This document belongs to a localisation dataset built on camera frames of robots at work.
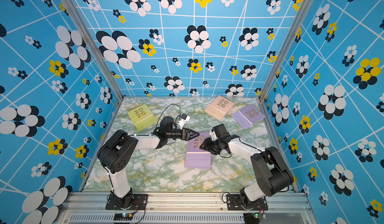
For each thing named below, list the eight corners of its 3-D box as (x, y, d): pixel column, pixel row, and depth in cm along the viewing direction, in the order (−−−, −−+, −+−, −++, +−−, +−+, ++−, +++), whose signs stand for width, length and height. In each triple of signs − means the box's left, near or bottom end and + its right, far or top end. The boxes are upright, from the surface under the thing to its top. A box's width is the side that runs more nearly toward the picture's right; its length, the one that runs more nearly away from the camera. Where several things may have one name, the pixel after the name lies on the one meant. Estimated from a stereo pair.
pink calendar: (204, 111, 114) (204, 110, 112) (218, 96, 124) (218, 94, 122) (221, 121, 108) (221, 119, 106) (234, 104, 118) (235, 102, 117)
